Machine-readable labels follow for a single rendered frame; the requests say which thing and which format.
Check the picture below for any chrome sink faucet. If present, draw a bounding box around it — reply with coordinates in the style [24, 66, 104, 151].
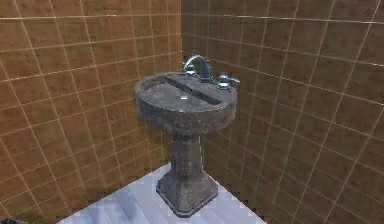
[180, 54, 241, 92]

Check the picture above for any grey stone pedestal sink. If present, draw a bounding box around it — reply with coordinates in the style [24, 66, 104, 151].
[134, 72, 238, 219]

